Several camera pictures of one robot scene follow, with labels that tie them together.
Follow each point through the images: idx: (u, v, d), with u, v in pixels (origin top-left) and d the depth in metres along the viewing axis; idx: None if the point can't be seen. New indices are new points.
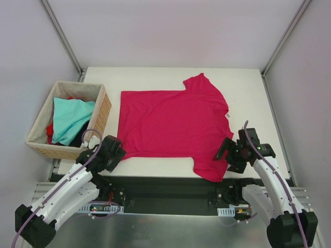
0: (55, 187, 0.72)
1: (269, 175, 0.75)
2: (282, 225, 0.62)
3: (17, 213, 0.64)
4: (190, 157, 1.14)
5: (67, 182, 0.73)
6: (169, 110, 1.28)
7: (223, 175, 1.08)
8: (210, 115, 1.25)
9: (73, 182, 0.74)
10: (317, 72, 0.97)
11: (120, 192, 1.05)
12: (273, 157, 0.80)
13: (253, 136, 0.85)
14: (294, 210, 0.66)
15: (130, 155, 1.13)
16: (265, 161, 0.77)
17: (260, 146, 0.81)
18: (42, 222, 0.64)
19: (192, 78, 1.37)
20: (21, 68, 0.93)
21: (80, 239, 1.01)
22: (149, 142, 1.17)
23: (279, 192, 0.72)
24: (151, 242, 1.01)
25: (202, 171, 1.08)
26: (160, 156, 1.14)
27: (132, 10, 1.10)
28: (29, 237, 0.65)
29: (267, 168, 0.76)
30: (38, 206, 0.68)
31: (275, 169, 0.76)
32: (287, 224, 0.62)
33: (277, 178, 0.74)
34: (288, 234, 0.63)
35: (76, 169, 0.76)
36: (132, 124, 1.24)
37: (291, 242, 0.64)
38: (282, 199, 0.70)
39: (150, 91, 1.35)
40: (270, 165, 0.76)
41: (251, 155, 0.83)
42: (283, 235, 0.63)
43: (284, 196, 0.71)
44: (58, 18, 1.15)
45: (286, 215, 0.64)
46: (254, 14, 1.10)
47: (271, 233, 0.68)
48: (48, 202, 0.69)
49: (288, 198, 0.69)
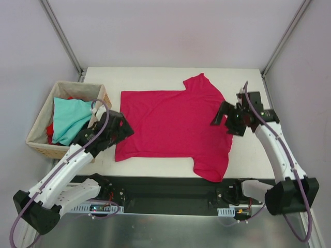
0: (54, 170, 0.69)
1: (272, 141, 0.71)
2: (284, 190, 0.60)
3: (15, 200, 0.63)
4: (191, 157, 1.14)
5: (65, 165, 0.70)
6: (169, 110, 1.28)
7: (223, 175, 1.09)
8: (210, 115, 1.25)
9: (71, 164, 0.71)
10: (317, 72, 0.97)
11: (120, 192, 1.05)
12: (277, 123, 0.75)
13: (257, 101, 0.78)
14: (295, 176, 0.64)
15: (131, 155, 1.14)
16: (267, 127, 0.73)
17: (264, 112, 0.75)
18: (39, 208, 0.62)
19: (192, 78, 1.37)
20: (21, 67, 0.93)
21: (80, 239, 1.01)
22: (149, 142, 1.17)
23: (281, 158, 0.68)
24: (151, 242, 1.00)
25: (202, 171, 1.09)
26: (161, 156, 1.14)
27: (132, 10, 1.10)
28: (31, 222, 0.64)
29: (270, 134, 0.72)
30: (35, 192, 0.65)
31: (279, 135, 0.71)
32: (287, 190, 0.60)
33: (281, 145, 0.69)
34: (287, 201, 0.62)
35: (74, 151, 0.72)
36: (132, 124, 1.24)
37: (289, 207, 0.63)
38: (284, 166, 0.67)
39: (150, 92, 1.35)
40: (274, 130, 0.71)
41: (253, 121, 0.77)
42: (283, 201, 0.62)
43: (286, 161, 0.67)
44: (58, 18, 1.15)
45: (288, 182, 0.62)
46: (254, 14, 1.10)
47: (269, 199, 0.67)
48: (46, 187, 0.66)
49: (290, 164, 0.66)
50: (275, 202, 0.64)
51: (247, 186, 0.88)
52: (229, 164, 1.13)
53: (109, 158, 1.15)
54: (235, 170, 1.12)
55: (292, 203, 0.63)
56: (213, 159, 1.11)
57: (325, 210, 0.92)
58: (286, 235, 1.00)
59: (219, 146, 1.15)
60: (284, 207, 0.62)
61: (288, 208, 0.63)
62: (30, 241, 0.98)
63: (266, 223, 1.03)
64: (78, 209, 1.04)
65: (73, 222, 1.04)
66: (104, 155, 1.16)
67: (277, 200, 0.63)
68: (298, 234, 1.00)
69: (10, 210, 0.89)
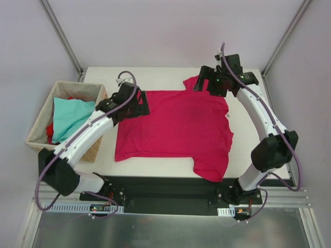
0: (78, 131, 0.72)
1: (254, 103, 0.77)
2: (268, 145, 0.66)
3: (41, 158, 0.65)
4: (190, 157, 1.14)
5: (89, 127, 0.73)
6: (169, 109, 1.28)
7: (223, 175, 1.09)
8: (210, 115, 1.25)
9: (94, 127, 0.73)
10: (317, 71, 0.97)
11: (120, 192, 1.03)
12: (256, 84, 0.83)
13: (236, 64, 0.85)
14: (278, 131, 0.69)
15: (130, 155, 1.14)
16: (247, 90, 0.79)
17: (244, 76, 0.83)
18: (65, 166, 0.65)
19: (192, 78, 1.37)
20: (21, 68, 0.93)
21: (80, 239, 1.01)
22: (149, 142, 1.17)
23: (264, 117, 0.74)
24: (151, 242, 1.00)
25: (202, 171, 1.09)
26: (160, 156, 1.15)
27: (132, 10, 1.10)
28: (54, 183, 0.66)
29: (251, 96, 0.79)
30: (60, 149, 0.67)
31: (259, 96, 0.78)
32: (271, 143, 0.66)
33: (261, 104, 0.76)
34: (272, 154, 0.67)
35: (97, 115, 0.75)
36: (132, 124, 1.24)
37: (274, 161, 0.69)
38: (266, 123, 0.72)
39: (150, 92, 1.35)
40: (254, 92, 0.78)
41: (234, 86, 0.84)
42: (269, 156, 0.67)
43: (269, 120, 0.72)
44: (58, 18, 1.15)
45: (271, 137, 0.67)
46: (254, 14, 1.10)
47: (257, 157, 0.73)
48: (72, 145, 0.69)
49: (271, 121, 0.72)
50: (262, 158, 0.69)
51: (244, 181, 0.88)
52: (229, 164, 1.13)
53: (109, 158, 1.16)
54: (234, 170, 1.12)
55: (277, 156, 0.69)
56: (213, 159, 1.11)
57: (325, 210, 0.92)
58: (286, 235, 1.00)
59: (219, 145, 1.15)
60: (270, 161, 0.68)
61: (274, 162, 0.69)
62: (30, 241, 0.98)
63: (266, 224, 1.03)
64: (78, 209, 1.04)
65: (73, 222, 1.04)
66: (104, 155, 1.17)
67: (264, 156, 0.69)
68: (299, 234, 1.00)
69: (11, 210, 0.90)
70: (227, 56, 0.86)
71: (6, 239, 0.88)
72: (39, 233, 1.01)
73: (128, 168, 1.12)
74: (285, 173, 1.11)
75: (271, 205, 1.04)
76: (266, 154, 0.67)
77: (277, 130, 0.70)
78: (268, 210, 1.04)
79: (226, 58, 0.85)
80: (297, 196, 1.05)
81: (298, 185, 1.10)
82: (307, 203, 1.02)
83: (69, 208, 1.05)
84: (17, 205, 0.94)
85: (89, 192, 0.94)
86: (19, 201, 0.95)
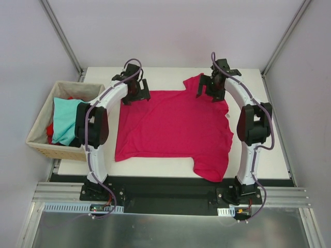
0: (105, 91, 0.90)
1: (236, 86, 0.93)
2: (245, 112, 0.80)
3: (79, 109, 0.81)
4: (191, 157, 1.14)
5: (113, 89, 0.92)
6: (169, 109, 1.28)
7: (223, 175, 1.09)
8: (210, 115, 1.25)
9: (117, 89, 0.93)
10: (317, 72, 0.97)
11: (120, 192, 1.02)
12: (240, 76, 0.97)
13: (225, 65, 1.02)
14: (254, 102, 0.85)
15: (130, 155, 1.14)
16: (231, 78, 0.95)
17: (229, 70, 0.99)
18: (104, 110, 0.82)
19: (192, 78, 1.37)
20: (21, 68, 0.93)
21: (80, 239, 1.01)
22: (149, 142, 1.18)
23: (242, 94, 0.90)
24: (151, 242, 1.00)
25: (202, 171, 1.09)
26: (160, 156, 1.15)
27: (133, 10, 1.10)
28: (92, 130, 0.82)
29: (234, 82, 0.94)
30: (96, 101, 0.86)
31: (240, 80, 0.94)
32: (249, 111, 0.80)
33: (242, 87, 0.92)
34: (251, 122, 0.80)
35: (116, 82, 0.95)
36: (132, 124, 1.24)
37: (254, 130, 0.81)
38: (245, 98, 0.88)
39: (150, 92, 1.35)
40: (236, 79, 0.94)
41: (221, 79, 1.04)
42: (248, 122, 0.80)
43: (247, 95, 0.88)
44: (58, 18, 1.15)
45: (248, 105, 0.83)
46: (254, 14, 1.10)
47: (240, 129, 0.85)
48: (103, 100, 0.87)
49: (249, 96, 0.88)
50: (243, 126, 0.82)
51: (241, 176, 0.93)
52: (229, 164, 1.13)
53: (109, 158, 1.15)
54: (235, 170, 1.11)
55: (257, 127, 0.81)
56: (213, 159, 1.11)
57: (325, 210, 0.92)
58: (287, 235, 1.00)
59: (219, 145, 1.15)
60: (250, 129, 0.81)
61: (253, 130, 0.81)
62: (30, 241, 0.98)
63: (266, 224, 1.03)
64: (78, 209, 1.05)
65: (73, 222, 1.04)
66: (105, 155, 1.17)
67: (243, 123, 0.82)
68: (299, 234, 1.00)
69: (11, 210, 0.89)
70: (217, 60, 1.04)
71: (6, 240, 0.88)
72: (39, 233, 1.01)
73: (128, 168, 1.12)
74: (285, 173, 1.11)
75: (272, 205, 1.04)
76: (245, 121, 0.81)
77: (254, 103, 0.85)
78: (268, 210, 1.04)
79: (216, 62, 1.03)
80: (297, 196, 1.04)
81: (298, 185, 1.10)
82: (307, 203, 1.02)
83: (69, 208, 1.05)
84: (17, 205, 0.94)
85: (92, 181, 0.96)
86: (19, 201, 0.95)
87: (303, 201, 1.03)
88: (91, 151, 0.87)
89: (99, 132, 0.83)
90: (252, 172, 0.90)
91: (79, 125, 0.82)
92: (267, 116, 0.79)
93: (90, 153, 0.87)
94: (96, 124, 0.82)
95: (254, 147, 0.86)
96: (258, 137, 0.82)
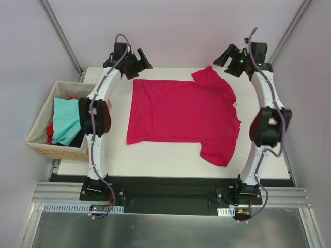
0: (100, 81, 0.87)
1: (262, 84, 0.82)
2: (261, 114, 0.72)
3: (81, 102, 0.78)
4: (199, 142, 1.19)
5: (106, 77, 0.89)
6: (179, 98, 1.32)
7: (229, 160, 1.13)
8: (218, 104, 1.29)
9: (110, 77, 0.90)
10: (317, 72, 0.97)
11: (120, 192, 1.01)
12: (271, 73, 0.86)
13: (261, 52, 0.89)
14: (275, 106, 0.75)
15: (141, 138, 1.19)
16: (260, 73, 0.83)
17: (261, 64, 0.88)
18: (104, 104, 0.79)
19: (200, 71, 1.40)
20: (21, 68, 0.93)
21: (80, 239, 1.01)
22: (160, 127, 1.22)
23: (266, 93, 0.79)
24: (151, 242, 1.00)
25: (210, 156, 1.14)
26: (170, 140, 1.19)
27: (133, 10, 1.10)
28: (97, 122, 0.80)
29: (261, 78, 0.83)
30: (94, 94, 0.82)
31: (269, 78, 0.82)
32: (265, 113, 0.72)
33: (270, 88, 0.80)
34: (264, 125, 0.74)
35: (108, 70, 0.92)
36: (144, 111, 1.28)
37: (267, 133, 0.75)
38: (267, 98, 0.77)
39: (161, 80, 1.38)
40: (265, 75, 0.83)
41: (250, 70, 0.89)
42: (264, 124, 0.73)
43: (270, 96, 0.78)
44: (58, 18, 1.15)
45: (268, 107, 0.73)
46: (254, 14, 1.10)
47: (251, 128, 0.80)
48: (101, 91, 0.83)
49: (272, 97, 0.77)
50: (256, 127, 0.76)
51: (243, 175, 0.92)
52: (229, 162, 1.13)
53: (109, 157, 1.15)
54: (235, 171, 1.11)
55: (270, 130, 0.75)
56: (221, 145, 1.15)
57: (325, 210, 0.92)
58: (287, 236, 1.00)
59: (227, 133, 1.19)
60: (262, 131, 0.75)
61: (265, 134, 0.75)
62: (30, 241, 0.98)
63: (266, 224, 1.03)
64: (78, 209, 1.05)
65: (73, 222, 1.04)
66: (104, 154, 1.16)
67: (257, 124, 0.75)
68: (299, 235, 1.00)
69: (10, 210, 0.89)
70: (255, 43, 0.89)
71: (5, 241, 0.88)
72: (39, 233, 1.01)
73: (128, 167, 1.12)
74: (284, 173, 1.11)
75: (272, 205, 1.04)
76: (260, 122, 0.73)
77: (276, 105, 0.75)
78: (268, 210, 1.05)
79: (253, 44, 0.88)
80: (297, 196, 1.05)
81: (298, 185, 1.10)
82: (307, 203, 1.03)
83: (69, 208, 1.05)
84: (17, 204, 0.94)
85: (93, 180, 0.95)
86: (19, 201, 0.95)
87: (303, 201, 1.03)
88: (95, 142, 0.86)
89: (102, 123, 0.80)
90: (255, 173, 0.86)
91: (83, 119, 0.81)
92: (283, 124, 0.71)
93: (93, 143, 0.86)
94: (98, 115, 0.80)
95: (263, 150, 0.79)
96: (268, 140, 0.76)
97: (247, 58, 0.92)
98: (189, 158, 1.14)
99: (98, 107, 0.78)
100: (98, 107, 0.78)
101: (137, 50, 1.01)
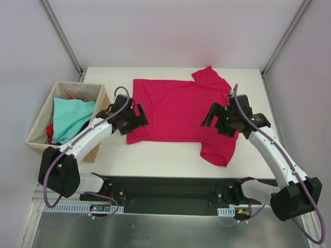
0: (82, 133, 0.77)
1: (268, 146, 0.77)
2: (290, 197, 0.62)
3: (47, 153, 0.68)
4: (199, 142, 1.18)
5: (91, 130, 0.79)
6: (180, 98, 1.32)
7: (229, 160, 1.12)
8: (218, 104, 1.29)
9: (96, 130, 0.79)
10: (317, 72, 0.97)
11: (120, 192, 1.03)
12: (269, 127, 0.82)
13: (246, 105, 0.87)
14: (298, 179, 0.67)
15: (141, 138, 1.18)
16: (261, 133, 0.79)
17: (254, 118, 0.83)
18: (73, 160, 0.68)
19: (200, 71, 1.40)
20: (21, 69, 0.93)
21: (80, 239, 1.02)
22: (160, 127, 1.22)
23: (280, 163, 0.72)
24: (151, 242, 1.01)
25: (210, 156, 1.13)
26: (171, 141, 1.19)
27: (133, 10, 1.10)
28: (57, 183, 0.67)
29: (264, 139, 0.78)
30: (66, 146, 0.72)
31: (273, 139, 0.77)
32: (294, 195, 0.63)
33: (276, 148, 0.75)
34: (294, 204, 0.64)
35: (98, 121, 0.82)
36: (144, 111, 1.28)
37: (297, 210, 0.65)
38: (284, 169, 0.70)
39: (161, 80, 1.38)
40: (268, 136, 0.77)
41: (245, 128, 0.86)
42: (292, 204, 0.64)
43: (286, 166, 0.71)
44: (58, 18, 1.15)
45: (294, 187, 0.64)
46: (254, 14, 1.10)
47: (273, 204, 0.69)
48: (76, 144, 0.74)
49: (289, 167, 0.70)
50: (283, 207, 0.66)
51: (245, 186, 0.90)
52: (229, 162, 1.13)
53: (109, 157, 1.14)
54: (235, 171, 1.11)
55: (299, 206, 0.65)
56: (221, 145, 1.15)
57: (325, 211, 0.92)
58: (287, 236, 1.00)
59: None
60: (292, 210, 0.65)
61: (296, 212, 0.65)
62: (30, 241, 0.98)
63: (266, 224, 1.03)
64: (78, 209, 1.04)
65: (74, 222, 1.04)
66: (104, 154, 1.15)
67: (284, 203, 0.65)
68: (299, 236, 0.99)
69: (10, 210, 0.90)
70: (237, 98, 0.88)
71: (6, 241, 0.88)
72: (39, 233, 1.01)
73: (128, 167, 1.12)
74: None
75: None
76: (288, 203, 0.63)
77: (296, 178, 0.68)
78: (268, 210, 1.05)
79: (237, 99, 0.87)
80: None
81: None
82: None
83: (69, 208, 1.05)
84: (17, 205, 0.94)
85: (89, 192, 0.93)
86: (19, 201, 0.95)
87: None
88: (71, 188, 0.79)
89: (64, 186, 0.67)
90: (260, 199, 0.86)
91: (43, 172, 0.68)
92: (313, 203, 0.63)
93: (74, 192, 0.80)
94: (61, 176, 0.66)
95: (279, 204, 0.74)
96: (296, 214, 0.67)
97: (233, 115, 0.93)
98: (189, 158, 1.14)
99: (63, 164, 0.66)
100: (63, 164, 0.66)
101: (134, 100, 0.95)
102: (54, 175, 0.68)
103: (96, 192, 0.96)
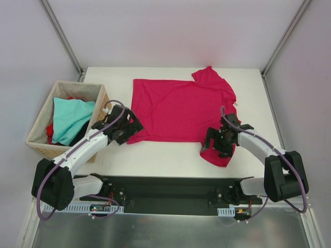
0: (76, 145, 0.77)
1: (252, 140, 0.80)
2: (271, 164, 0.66)
3: (41, 166, 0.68)
4: (199, 142, 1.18)
5: (87, 142, 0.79)
6: (180, 98, 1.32)
7: (229, 161, 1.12)
8: (218, 104, 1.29)
9: (92, 142, 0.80)
10: (317, 72, 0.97)
11: (120, 192, 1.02)
12: (252, 129, 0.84)
13: (235, 120, 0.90)
14: (277, 152, 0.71)
15: (141, 138, 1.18)
16: (245, 132, 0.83)
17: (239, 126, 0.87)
18: (68, 173, 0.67)
19: (200, 71, 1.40)
20: (21, 68, 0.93)
21: (80, 239, 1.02)
22: (160, 127, 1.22)
23: (261, 145, 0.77)
24: (151, 242, 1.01)
25: (210, 156, 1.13)
26: (171, 140, 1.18)
27: (133, 10, 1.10)
28: (51, 195, 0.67)
29: (248, 136, 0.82)
30: (61, 158, 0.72)
31: (255, 133, 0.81)
32: (274, 163, 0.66)
33: (259, 139, 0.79)
34: (281, 178, 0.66)
35: (93, 133, 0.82)
36: (144, 111, 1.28)
37: (287, 185, 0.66)
38: (265, 149, 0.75)
39: (161, 80, 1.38)
40: (250, 132, 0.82)
41: (234, 136, 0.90)
42: (277, 176, 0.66)
43: (267, 146, 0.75)
44: (58, 18, 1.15)
45: (272, 156, 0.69)
46: (254, 15, 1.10)
47: (267, 190, 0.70)
48: (71, 156, 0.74)
49: (269, 146, 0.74)
50: (272, 184, 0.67)
51: (245, 184, 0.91)
52: (229, 162, 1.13)
53: (109, 157, 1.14)
54: (235, 171, 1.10)
55: (289, 183, 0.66)
56: None
57: (325, 210, 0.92)
58: (287, 236, 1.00)
59: None
60: (281, 184, 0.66)
61: (286, 186, 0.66)
62: (30, 241, 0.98)
63: (266, 224, 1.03)
64: (78, 209, 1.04)
65: (74, 222, 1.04)
66: (104, 154, 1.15)
67: (271, 179, 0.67)
68: (298, 235, 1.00)
69: (10, 210, 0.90)
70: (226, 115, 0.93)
71: (6, 241, 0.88)
72: (39, 233, 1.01)
73: (127, 167, 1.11)
74: None
75: (271, 204, 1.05)
76: (273, 175, 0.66)
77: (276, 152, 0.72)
78: (268, 210, 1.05)
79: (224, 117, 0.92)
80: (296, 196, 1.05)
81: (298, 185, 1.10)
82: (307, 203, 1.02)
83: (69, 208, 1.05)
84: (18, 205, 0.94)
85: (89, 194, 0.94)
86: (19, 201, 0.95)
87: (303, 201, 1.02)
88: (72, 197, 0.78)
89: (58, 199, 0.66)
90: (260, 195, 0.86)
91: (37, 184, 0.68)
92: (295, 173, 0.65)
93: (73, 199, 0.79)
94: (55, 188, 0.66)
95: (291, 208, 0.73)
96: (291, 195, 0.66)
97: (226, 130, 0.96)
98: (189, 158, 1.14)
99: (58, 176, 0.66)
100: (58, 177, 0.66)
101: (130, 111, 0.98)
102: (47, 187, 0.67)
103: (95, 194, 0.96)
